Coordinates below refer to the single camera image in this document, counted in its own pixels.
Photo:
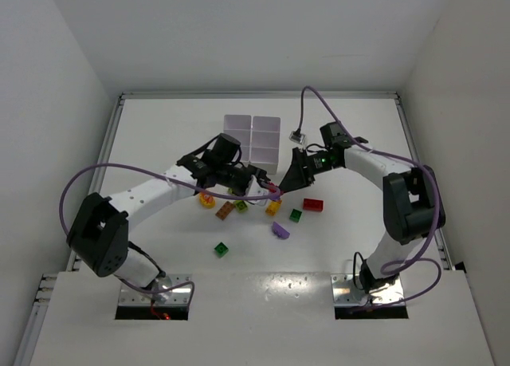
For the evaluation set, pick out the red rectangular lego brick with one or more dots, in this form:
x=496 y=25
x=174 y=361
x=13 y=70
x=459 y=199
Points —
x=316 y=205

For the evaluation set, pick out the metal base plate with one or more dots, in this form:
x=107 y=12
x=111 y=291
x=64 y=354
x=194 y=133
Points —
x=347 y=295
x=171 y=291

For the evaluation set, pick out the lime green square lego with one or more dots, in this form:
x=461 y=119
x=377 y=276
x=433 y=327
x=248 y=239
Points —
x=240 y=206

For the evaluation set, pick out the dark green square lego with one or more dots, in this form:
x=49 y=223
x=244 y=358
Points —
x=295 y=215

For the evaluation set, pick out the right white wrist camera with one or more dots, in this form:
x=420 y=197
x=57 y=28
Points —
x=297 y=137

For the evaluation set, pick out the brown lego plate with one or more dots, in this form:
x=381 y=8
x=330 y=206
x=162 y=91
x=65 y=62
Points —
x=225 y=210

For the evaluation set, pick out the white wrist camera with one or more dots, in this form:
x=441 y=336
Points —
x=297 y=137
x=256 y=192

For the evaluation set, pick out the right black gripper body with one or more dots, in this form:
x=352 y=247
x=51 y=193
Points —
x=302 y=165

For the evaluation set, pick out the yellow lego brick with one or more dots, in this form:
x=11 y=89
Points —
x=273 y=207

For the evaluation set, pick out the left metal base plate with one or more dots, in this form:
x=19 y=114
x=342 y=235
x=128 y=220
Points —
x=171 y=291

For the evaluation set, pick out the orange printed round lego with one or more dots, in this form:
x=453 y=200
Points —
x=207 y=201

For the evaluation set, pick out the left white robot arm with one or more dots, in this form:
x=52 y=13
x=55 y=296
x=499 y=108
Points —
x=100 y=231

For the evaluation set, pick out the purple arch lego with red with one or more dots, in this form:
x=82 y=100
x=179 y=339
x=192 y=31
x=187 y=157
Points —
x=274 y=192

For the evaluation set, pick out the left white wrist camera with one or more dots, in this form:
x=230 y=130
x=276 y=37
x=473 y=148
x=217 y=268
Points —
x=256 y=192

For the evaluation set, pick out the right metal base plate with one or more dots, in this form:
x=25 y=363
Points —
x=347 y=295

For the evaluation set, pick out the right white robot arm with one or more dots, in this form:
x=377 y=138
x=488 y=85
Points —
x=411 y=204

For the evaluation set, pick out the white six-compartment container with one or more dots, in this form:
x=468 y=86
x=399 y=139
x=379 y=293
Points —
x=259 y=137

